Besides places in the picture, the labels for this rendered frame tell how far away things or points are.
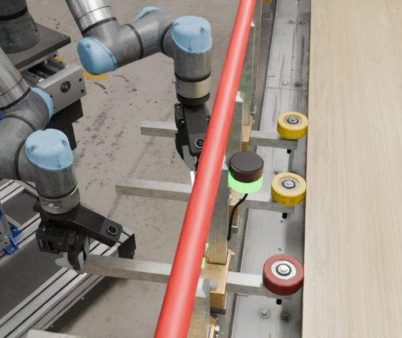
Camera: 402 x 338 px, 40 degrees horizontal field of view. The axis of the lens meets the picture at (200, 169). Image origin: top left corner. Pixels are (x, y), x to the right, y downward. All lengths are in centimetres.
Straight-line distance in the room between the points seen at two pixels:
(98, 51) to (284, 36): 152
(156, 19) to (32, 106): 30
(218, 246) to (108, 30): 47
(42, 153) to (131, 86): 236
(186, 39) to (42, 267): 123
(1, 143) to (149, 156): 178
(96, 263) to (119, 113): 197
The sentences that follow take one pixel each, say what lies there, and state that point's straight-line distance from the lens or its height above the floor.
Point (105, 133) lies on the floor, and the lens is 294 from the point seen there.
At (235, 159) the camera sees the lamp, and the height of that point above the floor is 114.
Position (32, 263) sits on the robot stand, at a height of 21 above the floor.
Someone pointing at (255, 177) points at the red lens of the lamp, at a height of 113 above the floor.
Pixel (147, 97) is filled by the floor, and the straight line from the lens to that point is 319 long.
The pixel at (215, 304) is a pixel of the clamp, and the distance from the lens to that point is 113.
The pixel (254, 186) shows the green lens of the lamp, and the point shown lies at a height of 111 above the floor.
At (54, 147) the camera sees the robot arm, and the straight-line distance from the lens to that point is 96.
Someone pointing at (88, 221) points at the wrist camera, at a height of 98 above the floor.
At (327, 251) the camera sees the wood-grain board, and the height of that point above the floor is 90.
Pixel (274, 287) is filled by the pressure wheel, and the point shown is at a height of 90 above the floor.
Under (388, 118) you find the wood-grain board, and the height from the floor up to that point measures 90.
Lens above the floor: 176
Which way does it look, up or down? 41 degrees down
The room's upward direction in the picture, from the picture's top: 1 degrees counter-clockwise
